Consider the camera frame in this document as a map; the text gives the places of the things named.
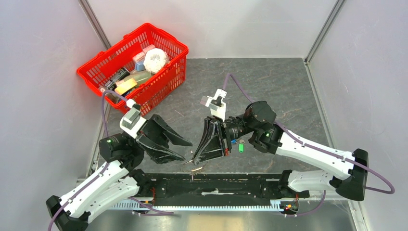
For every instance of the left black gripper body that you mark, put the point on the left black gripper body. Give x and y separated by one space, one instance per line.
140 131

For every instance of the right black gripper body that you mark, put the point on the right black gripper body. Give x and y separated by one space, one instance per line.
232 128

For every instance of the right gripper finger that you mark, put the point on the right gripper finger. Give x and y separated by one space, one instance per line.
210 139
205 155

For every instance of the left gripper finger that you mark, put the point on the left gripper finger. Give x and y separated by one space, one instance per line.
160 132
158 153

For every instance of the keyring with key bunch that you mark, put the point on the keyring with key bunch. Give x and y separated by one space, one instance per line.
192 169

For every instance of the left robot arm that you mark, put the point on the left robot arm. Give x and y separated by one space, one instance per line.
118 177

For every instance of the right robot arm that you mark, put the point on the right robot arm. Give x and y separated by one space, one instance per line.
344 172

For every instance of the green tag key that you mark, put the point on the green tag key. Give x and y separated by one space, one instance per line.
241 144

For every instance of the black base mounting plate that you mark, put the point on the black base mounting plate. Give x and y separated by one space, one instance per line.
215 189

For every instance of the yellow box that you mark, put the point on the yellow box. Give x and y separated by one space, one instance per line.
125 87

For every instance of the green bottle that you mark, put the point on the green bottle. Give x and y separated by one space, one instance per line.
139 76

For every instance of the blue small box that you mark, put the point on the blue small box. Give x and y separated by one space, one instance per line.
139 66

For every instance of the white round package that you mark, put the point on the white round package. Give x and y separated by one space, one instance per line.
155 60

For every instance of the pink white box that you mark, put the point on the pink white box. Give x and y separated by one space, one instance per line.
141 55

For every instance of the red plastic shopping basket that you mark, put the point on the red plastic shopping basket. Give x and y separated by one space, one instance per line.
100 69

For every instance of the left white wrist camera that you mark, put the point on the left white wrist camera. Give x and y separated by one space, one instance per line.
132 122

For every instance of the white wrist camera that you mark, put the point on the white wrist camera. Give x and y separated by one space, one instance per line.
216 103
132 122

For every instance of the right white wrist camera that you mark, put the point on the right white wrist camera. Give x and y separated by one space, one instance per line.
216 103

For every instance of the white slotted cable duct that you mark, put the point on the white slotted cable duct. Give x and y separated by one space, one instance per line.
273 205

